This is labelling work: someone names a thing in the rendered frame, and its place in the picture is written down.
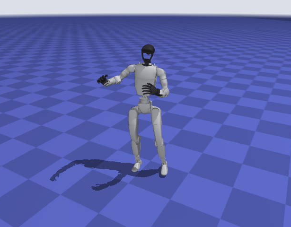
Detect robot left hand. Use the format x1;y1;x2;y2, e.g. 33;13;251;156
142;83;162;96

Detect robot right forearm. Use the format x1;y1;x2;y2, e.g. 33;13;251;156
104;76;116;87

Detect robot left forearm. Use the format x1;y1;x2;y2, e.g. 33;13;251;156
159;88;169;98

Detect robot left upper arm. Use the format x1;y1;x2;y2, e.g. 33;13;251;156
156;68;168;90

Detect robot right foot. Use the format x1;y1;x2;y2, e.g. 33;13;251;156
132;160;142;172

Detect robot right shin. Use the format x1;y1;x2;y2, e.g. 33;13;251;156
132;141;141;163

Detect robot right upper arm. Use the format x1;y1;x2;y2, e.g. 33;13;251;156
114;64;136;84

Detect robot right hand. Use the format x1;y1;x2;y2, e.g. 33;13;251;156
97;75;108;85

